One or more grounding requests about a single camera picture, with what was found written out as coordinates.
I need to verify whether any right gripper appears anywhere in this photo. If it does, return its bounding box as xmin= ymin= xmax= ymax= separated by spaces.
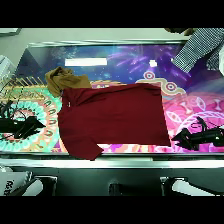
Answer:
xmin=181 ymin=128 xmax=207 ymax=151

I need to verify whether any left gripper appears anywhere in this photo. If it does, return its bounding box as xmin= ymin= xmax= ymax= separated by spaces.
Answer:
xmin=11 ymin=115 xmax=38 ymax=139

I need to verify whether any mustard brown garment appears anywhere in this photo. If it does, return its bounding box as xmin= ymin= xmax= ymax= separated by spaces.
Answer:
xmin=44 ymin=65 xmax=93 ymax=99

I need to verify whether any silver frame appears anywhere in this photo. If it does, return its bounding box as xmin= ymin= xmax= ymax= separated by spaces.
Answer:
xmin=0 ymin=151 xmax=224 ymax=197

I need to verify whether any dark red T-shirt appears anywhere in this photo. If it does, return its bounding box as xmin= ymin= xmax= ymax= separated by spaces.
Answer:
xmin=57 ymin=83 xmax=172 ymax=161

